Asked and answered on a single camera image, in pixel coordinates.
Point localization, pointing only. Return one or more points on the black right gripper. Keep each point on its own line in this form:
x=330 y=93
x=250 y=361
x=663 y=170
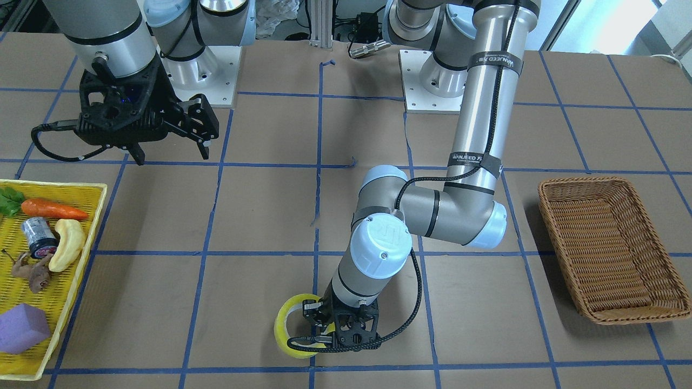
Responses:
x=167 y=96

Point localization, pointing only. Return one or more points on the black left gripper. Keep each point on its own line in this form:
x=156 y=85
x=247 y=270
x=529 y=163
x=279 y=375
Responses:
x=326 y=312

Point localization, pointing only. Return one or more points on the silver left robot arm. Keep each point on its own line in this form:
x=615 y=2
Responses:
x=482 y=43

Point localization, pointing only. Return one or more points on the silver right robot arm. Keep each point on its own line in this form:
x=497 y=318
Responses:
x=130 y=35

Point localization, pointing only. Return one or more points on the yellow toy banana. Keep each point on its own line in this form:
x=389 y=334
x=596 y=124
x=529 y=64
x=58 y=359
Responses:
x=71 y=242

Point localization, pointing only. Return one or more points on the orange toy carrot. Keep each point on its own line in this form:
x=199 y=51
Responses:
x=13 y=202

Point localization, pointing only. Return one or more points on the black tin can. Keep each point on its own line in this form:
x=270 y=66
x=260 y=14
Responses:
x=40 y=237

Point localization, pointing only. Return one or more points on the brown toy figure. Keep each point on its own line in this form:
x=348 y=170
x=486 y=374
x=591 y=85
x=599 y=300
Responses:
x=37 y=274

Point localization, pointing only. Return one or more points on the yellow woven basket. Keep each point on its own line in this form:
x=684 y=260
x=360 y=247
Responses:
x=60 y=295

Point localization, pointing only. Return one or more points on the purple foam cube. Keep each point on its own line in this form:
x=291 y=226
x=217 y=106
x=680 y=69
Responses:
x=23 y=327

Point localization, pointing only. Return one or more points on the brown wicker basket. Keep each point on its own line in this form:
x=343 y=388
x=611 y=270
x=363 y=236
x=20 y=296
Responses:
x=613 y=262

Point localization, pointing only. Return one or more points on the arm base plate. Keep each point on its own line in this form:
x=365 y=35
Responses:
x=428 y=87
x=214 y=74

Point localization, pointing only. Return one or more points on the aluminium frame post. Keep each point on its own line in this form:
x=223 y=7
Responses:
x=321 y=24

